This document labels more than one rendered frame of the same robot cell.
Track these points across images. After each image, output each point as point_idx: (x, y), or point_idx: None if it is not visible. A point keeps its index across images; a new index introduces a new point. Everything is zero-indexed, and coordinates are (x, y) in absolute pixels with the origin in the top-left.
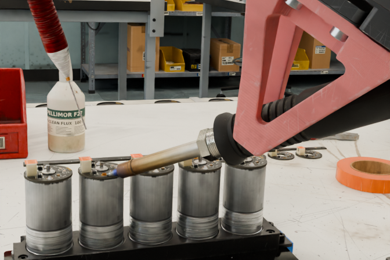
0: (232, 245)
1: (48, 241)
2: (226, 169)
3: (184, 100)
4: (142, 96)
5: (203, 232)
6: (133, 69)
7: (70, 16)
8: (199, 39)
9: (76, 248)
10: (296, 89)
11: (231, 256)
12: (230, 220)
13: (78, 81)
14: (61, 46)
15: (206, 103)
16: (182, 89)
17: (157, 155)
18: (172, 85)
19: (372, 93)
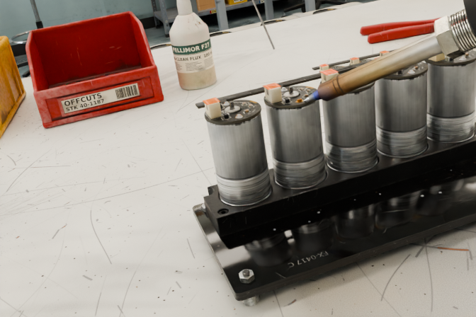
0: (448, 156)
1: (248, 189)
2: (430, 70)
3: (289, 18)
4: (214, 31)
5: (415, 147)
6: (201, 8)
7: None
8: None
9: (278, 191)
10: None
11: (449, 168)
12: (440, 129)
13: (154, 28)
14: None
15: (314, 15)
16: (248, 18)
17: (375, 64)
18: (238, 15)
19: None
